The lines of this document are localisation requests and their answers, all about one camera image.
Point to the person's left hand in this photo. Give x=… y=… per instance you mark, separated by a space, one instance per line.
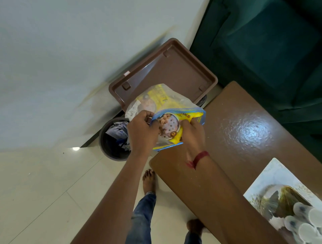
x=142 y=138

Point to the person's right hand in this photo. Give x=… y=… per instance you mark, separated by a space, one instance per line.
x=195 y=140

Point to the yellow snack packet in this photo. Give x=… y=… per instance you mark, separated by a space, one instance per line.
x=158 y=96
x=169 y=125

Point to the clear zip bag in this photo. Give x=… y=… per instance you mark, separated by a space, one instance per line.
x=176 y=100

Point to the floral white placemat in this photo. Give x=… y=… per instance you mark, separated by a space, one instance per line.
x=271 y=173

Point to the white ceramic cup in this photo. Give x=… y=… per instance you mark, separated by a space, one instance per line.
x=305 y=232
x=315 y=217

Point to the person's left forearm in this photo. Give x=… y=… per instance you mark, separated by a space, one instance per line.
x=108 y=216

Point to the person's right forearm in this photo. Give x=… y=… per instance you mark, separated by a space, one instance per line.
x=231 y=208

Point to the person's left foot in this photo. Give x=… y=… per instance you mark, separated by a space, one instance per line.
x=149 y=181

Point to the person's foot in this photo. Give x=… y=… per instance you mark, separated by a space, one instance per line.
x=149 y=181
x=195 y=226

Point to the person's blue jeans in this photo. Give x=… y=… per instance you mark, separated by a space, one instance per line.
x=141 y=218

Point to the person's right foot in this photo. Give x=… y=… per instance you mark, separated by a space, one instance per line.
x=195 y=226

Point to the red thread wristband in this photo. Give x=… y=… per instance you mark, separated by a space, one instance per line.
x=201 y=157

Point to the crumpled paper trash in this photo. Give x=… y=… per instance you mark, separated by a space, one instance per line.
x=117 y=132

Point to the black waste bin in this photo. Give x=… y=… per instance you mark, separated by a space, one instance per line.
x=110 y=150

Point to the brown plastic tray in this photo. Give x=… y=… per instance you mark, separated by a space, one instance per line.
x=176 y=70

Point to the leaf print serving tray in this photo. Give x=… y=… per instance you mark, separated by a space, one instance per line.
x=284 y=198

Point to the green velvet sofa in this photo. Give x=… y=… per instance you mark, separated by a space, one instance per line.
x=264 y=50

